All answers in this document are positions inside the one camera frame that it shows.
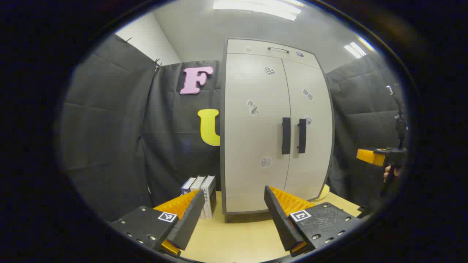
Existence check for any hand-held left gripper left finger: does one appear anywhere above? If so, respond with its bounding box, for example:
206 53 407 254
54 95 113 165
110 189 206 258

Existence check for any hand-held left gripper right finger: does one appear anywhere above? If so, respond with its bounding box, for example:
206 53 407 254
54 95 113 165
264 186 362 257

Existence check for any grey double-door shoe cabinet body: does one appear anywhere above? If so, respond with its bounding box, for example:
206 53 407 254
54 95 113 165
219 38 335 223

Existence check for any white book with black spine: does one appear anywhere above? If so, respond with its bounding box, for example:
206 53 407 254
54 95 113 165
200 175 217 220

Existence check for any blue cover book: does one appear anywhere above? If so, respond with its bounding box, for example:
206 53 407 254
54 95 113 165
181 177 196 195

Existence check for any yellow plush bun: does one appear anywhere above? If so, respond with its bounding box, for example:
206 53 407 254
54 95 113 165
313 184 330 201

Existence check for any small ceiling light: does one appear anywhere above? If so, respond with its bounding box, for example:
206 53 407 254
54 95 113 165
344 41 367 59

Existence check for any black backdrop cloth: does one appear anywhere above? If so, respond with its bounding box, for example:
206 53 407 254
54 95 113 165
58 33 408 223

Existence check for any large ceiling light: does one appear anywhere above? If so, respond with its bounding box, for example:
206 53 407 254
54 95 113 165
213 0 304 21

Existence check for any grey cabinet drawer with handle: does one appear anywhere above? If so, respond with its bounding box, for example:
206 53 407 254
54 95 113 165
227 39 321 69

